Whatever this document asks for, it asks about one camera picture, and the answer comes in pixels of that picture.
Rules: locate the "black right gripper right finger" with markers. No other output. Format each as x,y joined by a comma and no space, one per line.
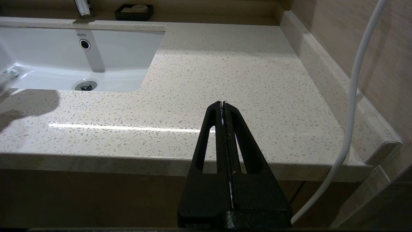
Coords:
257,199

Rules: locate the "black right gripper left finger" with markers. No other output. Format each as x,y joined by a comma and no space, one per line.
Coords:
199,199

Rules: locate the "long packet with green end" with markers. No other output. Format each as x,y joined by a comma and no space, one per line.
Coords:
11,77

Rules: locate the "wooden vanity cabinet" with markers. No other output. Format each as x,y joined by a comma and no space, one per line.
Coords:
96,199

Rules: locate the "stone backsplash ledge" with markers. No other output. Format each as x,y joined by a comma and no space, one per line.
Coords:
322,61

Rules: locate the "chrome sink drain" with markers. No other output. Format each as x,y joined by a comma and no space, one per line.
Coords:
85,86

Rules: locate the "white sink basin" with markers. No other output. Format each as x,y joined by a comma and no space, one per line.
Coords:
128,51

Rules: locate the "black soap dish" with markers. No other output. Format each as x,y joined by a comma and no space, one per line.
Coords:
119,16

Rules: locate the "round soap bar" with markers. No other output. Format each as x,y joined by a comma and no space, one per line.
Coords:
137,8

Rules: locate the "chrome faucet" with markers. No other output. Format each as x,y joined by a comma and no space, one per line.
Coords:
83,9

